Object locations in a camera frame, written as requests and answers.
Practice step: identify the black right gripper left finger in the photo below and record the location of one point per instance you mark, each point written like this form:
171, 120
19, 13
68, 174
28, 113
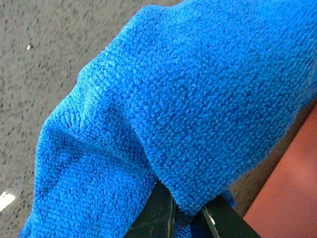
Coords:
157, 219

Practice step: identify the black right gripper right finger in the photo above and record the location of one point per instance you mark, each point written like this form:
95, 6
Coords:
217, 219

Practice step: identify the blue microfiber cloth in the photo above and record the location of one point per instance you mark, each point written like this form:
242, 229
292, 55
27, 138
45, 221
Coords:
194, 95

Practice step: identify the pink plastic bin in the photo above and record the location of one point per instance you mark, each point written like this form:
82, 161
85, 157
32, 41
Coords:
286, 206

